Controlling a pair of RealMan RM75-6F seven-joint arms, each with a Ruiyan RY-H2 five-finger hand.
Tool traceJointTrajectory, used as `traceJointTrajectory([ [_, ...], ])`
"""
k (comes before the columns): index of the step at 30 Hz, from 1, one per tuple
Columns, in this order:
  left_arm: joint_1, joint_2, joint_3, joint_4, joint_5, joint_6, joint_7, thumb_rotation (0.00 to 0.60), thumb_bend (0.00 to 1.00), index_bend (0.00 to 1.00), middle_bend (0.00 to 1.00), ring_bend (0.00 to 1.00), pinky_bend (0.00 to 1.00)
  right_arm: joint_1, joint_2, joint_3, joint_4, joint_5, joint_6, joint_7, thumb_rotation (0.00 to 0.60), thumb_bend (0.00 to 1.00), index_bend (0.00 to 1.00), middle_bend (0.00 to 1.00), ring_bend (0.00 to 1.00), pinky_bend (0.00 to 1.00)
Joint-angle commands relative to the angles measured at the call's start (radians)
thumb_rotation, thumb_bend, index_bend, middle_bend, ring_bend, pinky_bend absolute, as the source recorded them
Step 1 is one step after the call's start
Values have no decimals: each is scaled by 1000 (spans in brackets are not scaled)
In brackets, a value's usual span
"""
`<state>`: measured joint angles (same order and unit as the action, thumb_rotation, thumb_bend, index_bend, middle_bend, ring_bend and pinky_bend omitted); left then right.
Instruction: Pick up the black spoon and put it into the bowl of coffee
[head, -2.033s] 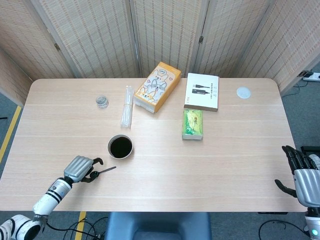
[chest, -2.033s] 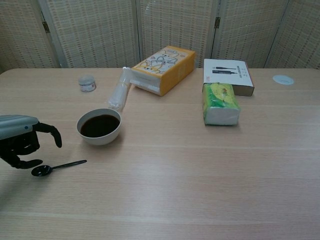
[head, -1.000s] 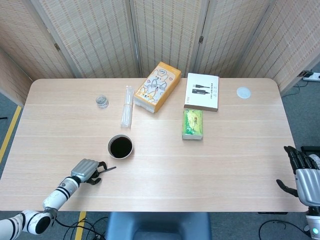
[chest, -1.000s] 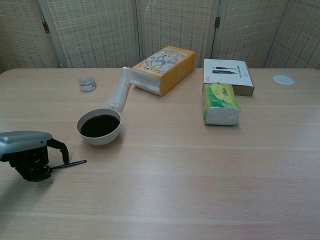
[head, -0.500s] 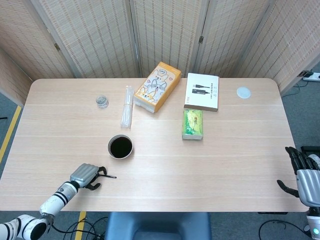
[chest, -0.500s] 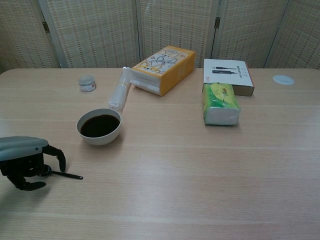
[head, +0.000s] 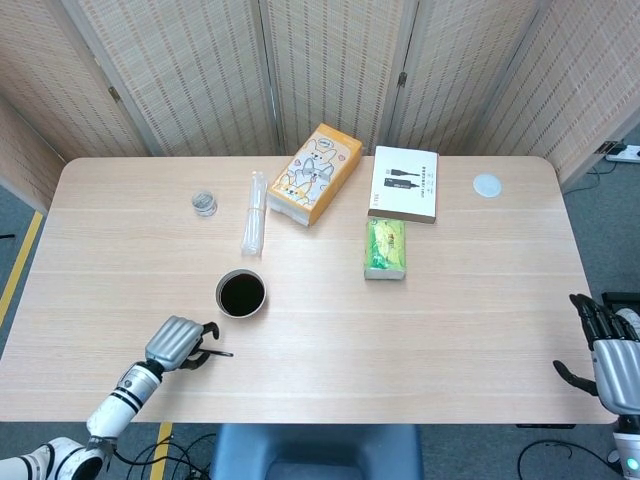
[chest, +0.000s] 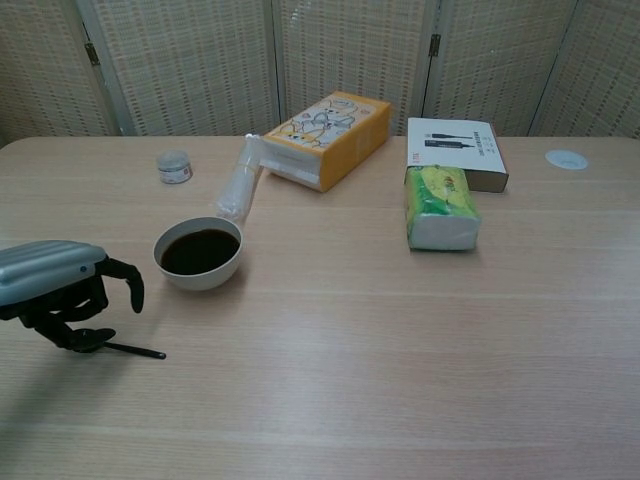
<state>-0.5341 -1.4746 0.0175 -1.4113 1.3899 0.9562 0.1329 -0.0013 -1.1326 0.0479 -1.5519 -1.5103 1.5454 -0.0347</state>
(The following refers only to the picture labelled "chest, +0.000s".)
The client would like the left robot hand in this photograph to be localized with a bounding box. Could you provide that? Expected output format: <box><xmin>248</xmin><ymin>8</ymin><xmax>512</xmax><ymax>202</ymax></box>
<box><xmin>0</xmin><ymin>239</ymin><xmax>147</xmax><ymax>354</ymax></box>

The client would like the white bowl of dark liquid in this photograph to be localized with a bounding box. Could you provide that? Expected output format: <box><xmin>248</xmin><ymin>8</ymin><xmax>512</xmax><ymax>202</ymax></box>
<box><xmin>152</xmin><ymin>215</ymin><xmax>245</xmax><ymax>293</ymax></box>

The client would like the woven folding screen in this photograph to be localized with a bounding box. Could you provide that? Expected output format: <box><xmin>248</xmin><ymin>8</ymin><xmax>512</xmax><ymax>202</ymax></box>
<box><xmin>0</xmin><ymin>0</ymin><xmax>640</xmax><ymax>146</ymax></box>

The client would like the black plastic spoon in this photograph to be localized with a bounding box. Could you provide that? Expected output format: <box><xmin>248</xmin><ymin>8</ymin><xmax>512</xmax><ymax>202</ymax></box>
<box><xmin>69</xmin><ymin>328</ymin><xmax>167</xmax><ymax>361</ymax></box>

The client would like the white cable product box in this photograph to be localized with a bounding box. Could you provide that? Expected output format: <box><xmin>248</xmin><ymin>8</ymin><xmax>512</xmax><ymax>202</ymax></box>
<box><xmin>403</xmin><ymin>117</ymin><xmax>510</xmax><ymax>195</ymax></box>

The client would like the stack of clear plastic cups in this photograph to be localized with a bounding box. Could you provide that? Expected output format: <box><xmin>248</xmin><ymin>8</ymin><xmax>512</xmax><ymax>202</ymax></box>
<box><xmin>213</xmin><ymin>132</ymin><xmax>265</xmax><ymax>224</ymax></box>

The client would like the small clear plastic jar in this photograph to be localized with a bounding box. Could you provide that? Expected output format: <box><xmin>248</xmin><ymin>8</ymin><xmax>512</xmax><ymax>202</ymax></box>
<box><xmin>156</xmin><ymin>149</ymin><xmax>194</xmax><ymax>185</ymax></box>

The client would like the green soft tissue pack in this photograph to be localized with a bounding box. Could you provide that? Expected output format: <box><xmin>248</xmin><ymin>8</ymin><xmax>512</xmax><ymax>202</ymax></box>
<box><xmin>402</xmin><ymin>165</ymin><xmax>483</xmax><ymax>252</ymax></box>

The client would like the white round table grommet cap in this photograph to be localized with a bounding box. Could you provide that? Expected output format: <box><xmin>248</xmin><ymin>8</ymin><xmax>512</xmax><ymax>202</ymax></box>
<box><xmin>544</xmin><ymin>148</ymin><xmax>590</xmax><ymax>171</ymax></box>

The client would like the yellow cartoon tissue box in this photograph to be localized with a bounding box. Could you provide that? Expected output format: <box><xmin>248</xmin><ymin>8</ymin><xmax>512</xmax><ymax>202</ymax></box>
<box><xmin>262</xmin><ymin>91</ymin><xmax>392</xmax><ymax>193</ymax></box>

